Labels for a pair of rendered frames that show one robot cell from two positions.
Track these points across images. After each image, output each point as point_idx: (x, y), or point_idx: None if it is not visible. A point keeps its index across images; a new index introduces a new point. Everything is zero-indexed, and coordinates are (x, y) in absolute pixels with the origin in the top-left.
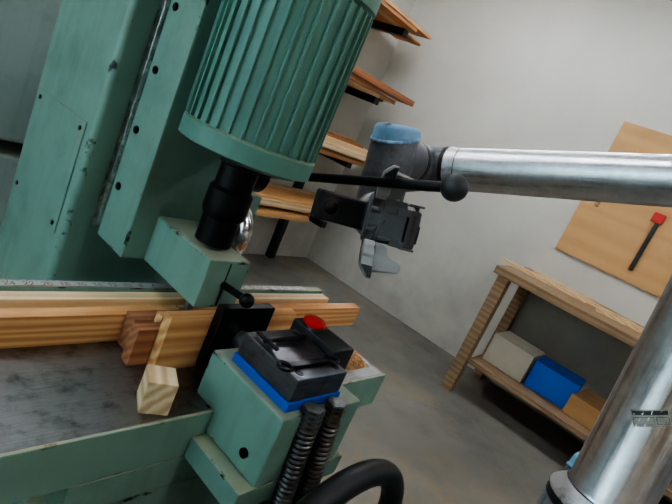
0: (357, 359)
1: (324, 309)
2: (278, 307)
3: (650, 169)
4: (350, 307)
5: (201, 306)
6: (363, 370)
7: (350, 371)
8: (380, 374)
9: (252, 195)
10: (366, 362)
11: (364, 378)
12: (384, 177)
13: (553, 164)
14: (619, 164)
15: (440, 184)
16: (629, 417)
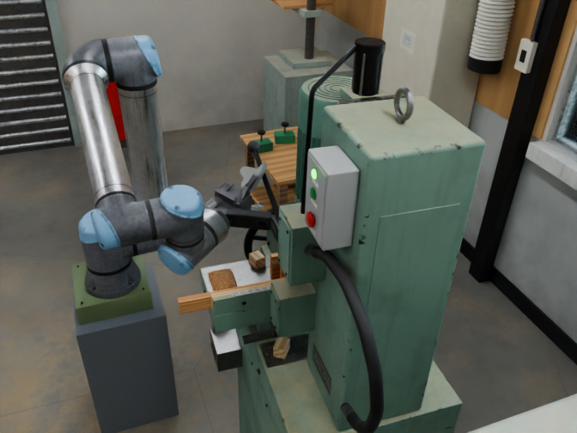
0: (218, 270)
1: (220, 289)
2: (261, 283)
3: (106, 94)
4: (189, 295)
5: None
6: (215, 269)
7: (227, 268)
8: (204, 267)
9: (280, 279)
10: (206, 275)
11: (221, 265)
12: (264, 173)
13: (117, 133)
14: (109, 105)
15: (258, 149)
16: (166, 169)
